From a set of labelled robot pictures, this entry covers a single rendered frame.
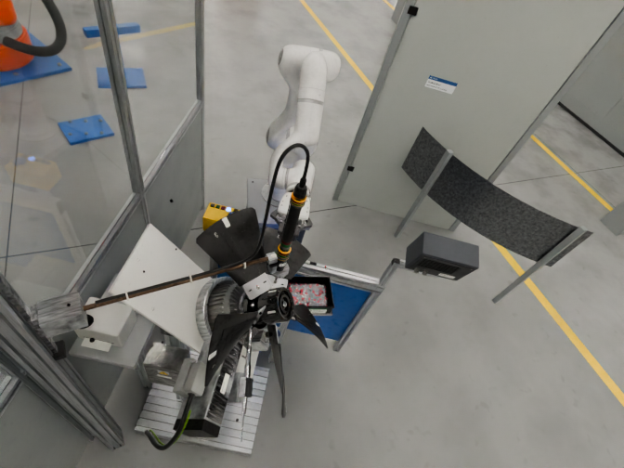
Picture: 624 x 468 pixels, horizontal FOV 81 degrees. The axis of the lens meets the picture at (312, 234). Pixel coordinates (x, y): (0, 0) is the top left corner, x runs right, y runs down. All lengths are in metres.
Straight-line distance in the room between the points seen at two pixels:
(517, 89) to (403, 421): 2.29
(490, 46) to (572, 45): 0.47
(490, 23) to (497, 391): 2.40
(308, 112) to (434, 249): 0.79
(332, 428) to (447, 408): 0.80
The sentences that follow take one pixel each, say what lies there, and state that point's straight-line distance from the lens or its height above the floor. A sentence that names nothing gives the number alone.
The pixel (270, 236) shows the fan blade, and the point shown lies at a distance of 1.49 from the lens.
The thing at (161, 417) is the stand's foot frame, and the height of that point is 0.08.
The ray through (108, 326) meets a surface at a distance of 1.56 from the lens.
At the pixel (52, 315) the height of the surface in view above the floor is 1.40.
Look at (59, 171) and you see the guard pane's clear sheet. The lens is 1.37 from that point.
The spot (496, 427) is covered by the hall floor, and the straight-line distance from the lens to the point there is 2.99.
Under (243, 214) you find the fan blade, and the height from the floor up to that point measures 1.42.
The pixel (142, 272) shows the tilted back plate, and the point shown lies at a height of 1.32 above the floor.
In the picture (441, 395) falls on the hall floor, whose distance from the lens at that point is 2.84.
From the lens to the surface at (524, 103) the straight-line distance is 3.05.
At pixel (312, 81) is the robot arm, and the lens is 1.28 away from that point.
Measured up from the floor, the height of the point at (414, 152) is 0.74.
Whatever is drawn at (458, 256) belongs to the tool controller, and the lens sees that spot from 1.70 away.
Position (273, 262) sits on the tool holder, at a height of 1.36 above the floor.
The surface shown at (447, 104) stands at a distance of 2.92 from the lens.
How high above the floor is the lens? 2.34
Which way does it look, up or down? 49 degrees down
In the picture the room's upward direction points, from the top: 19 degrees clockwise
